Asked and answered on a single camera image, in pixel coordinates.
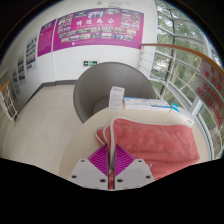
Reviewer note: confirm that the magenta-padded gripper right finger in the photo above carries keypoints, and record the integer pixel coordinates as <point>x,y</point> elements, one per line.
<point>131,171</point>

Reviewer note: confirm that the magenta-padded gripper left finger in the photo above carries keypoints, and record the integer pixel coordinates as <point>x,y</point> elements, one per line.
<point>90,171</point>

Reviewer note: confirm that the coral pink towel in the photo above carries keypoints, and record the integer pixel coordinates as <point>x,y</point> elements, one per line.
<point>156,143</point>

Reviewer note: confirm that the upright small white box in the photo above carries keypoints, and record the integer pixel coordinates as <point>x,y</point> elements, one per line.
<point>116,99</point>

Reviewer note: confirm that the grey tub chair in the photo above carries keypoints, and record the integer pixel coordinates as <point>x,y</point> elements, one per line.
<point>96,83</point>

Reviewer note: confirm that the short white stair railing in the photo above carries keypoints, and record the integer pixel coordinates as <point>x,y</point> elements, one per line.
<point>8,103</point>

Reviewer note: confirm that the green exit sign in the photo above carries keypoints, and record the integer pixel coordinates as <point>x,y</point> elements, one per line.
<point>90,63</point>

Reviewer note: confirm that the grey red-lettered warning sign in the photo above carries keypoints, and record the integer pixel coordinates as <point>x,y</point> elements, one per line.
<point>213,91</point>

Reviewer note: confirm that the white photo board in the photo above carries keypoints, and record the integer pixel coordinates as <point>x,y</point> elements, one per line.
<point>31,53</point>
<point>21,70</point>

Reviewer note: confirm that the narrow magenta text poster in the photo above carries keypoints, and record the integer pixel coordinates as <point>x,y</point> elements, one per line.
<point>46,38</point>

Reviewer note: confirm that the large magenta photo poster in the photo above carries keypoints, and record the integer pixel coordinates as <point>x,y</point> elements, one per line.
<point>98,30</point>

